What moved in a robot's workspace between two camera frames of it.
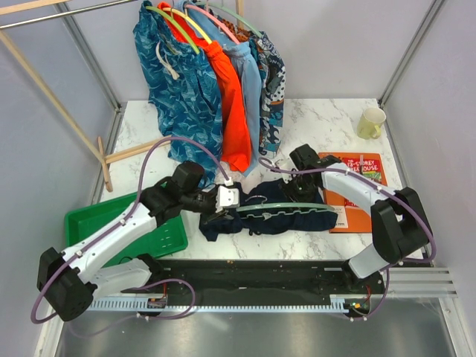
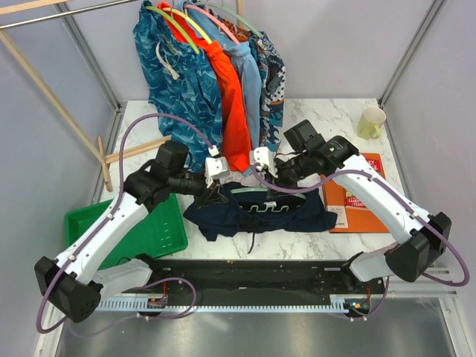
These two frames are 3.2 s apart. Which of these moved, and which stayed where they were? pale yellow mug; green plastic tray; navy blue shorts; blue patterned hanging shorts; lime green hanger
Moved: navy blue shorts
Stayed: lime green hanger; blue patterned hanging shorts; pale yellow mug; green plastic tray
